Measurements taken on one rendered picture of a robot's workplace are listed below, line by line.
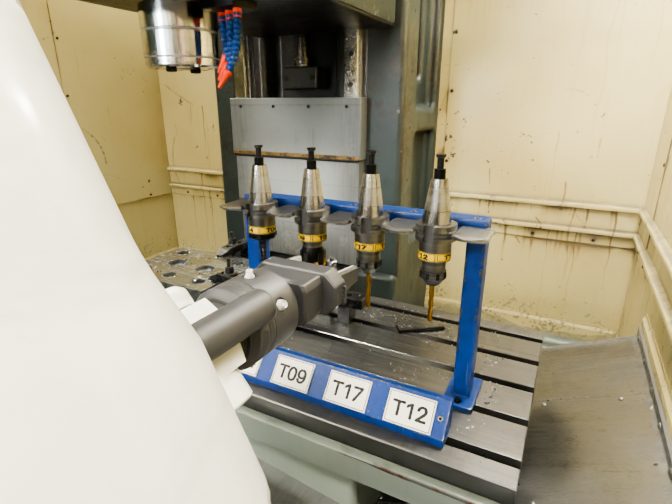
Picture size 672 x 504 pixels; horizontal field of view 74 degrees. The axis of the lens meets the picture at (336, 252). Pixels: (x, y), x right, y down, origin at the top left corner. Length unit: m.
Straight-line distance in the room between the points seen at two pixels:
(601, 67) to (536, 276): 0.68
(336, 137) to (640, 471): 1.04
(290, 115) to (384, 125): 0.30
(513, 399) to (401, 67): 0.90
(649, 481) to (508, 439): 0.23
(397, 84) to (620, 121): 0.68
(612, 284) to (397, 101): 0.92
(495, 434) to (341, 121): 0.93
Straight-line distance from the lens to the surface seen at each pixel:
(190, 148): 2.30
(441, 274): 0.70
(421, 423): 0.75
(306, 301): 0.50
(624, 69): 1.61
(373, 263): 0.74
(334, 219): 0.73
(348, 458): 0.78
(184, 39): 1.04
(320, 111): 1.39
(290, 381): 0.83
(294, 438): 0.82
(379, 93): 1.36
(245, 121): 1.55
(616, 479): 0.92
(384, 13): 1.26
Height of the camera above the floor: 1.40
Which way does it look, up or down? 18 degrees down
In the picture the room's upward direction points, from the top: straight up
